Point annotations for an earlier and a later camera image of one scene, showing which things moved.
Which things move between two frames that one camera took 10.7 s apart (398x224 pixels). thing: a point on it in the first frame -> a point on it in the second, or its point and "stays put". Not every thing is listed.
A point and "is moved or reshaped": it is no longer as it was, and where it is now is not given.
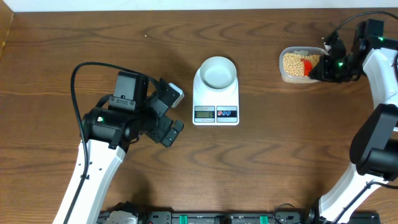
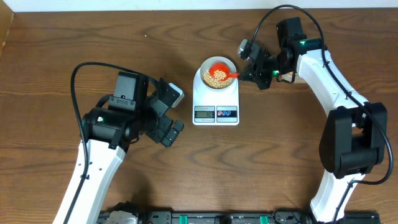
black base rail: x=289 y=216 stays put
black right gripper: x=323 y=68 -> x=256 y=76
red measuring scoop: x=308 y=66 is moved or reshaped
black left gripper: x=159 y=132 stays put
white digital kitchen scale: x=212 y=107 stays put
